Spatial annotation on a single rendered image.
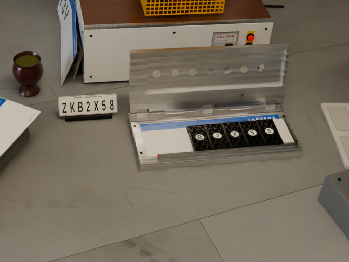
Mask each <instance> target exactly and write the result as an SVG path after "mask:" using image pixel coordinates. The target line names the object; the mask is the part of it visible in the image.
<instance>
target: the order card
mask: <svg viewBox="0 0 349 262"><path fill-rule="evenodd" d="M58 105H59V116H74V115H90V114H105V113H117V94H98V95H81V96H63V97H58Z"/></svg>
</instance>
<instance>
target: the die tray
mask: <svg viewBox="0 0 349 262"><path fill-rule="evenodd" d="M320 109H321V111H322V113H323V116H324V118H325V121H326V123H327V126H328V128H329V130H330V133H331V135H332V138H333V141H334V143H335V146H336V148H337V150H338V153H339V155H340V158H341V160H342V163H343V165H344V167H345V168H346V169H349V103H322V104H321V106H320Z"/></svg>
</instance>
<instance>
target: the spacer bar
mask: <svg viewBox="0 0 349 262"><path fill-rule="evenodd" d="M273 121H274V123H275V126H276V128H277V130H278V132H279V134H280V136H281V138H282V140H283V142H284V143H283V144H288V143H294V140H293V138H292V136H291V134H290V132H289V130H288V127H287V125H286V123H285V121H284V119H283V118H282V119H273Z"/></svg>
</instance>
